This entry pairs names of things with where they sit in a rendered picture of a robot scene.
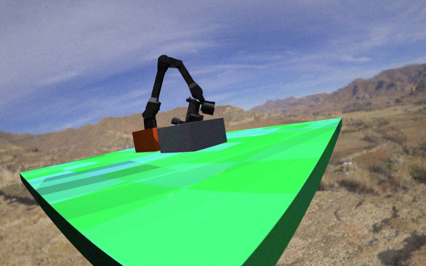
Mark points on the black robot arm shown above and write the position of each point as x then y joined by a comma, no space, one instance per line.
153,105

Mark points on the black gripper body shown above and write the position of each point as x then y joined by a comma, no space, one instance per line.
179,121

